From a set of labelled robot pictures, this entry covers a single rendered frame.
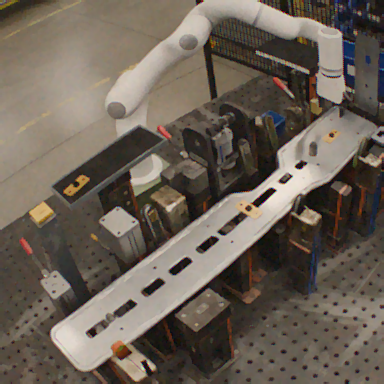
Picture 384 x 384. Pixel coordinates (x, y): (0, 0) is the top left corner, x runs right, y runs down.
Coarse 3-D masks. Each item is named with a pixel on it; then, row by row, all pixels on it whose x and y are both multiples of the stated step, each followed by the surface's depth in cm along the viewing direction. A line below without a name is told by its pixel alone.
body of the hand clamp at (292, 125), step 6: (288, 108) 177; (288, 114) 178; (294, 114) 176; (306, 114) 177; (288, 120) 180; (294, 120) 178; (300, 120) 176; (306, 120) 179; (288, 126) 183; (294, 126) 180; (300, 126) 178; (306, 126) 181; (288, 132) 184; (294, 132) 182; (300, 162) 191; (300, 168) 192
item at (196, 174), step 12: (180, 168) 156; (192, 168) 155; (204, 168) 154; (192, 180) 152; (204, 180) 155; (192, 192) 156; (204, 192) 158; (192, 204) 160; (204, 204) 162; (192, 216) 165
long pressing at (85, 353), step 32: (320, 128) 175; (352, 128) 173; (288, 160) 164; (320, 160) 162; (256, 192) 155; (288, 192) 153; (192, 224) 148; (224, 224) 147; (256, 224) 145; (160, 256) 141; (192, 256) 140; (224, 256) 138; (128, 288) 134; (160, 288) 133; (192, 288) 132; (64, 320) 127; (96, 320) 126; (128, 320) 126; (160, 320) 126; (64, 352) 119; (96, 352) 118
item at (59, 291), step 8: (56, 272) 133; (48, 280) 131; (56, 280) 131; (64, 280) 130; (48, 288) 129; (56, 288) 129; (64, 288) 128; (56, 296) 126; (64, 296) 128; (72, 296) 131; (56, 304) 130; (64, 304) 130; (72, 304) 132; (80, 304) 135; (64, 312) 131
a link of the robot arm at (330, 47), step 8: (320, 32) 141; (328, 32) 140; (336, 32) 140; (320, 40) 142; (328, 40) 140; (336, 40) 139; (320, 48) 145; (328, 48) 142; (336, 48) 141; (320, 56) 147; (328, 56) 144; (336, 56) 143; (320, 64) 150; (328, 64) 146; (336, 64) 146
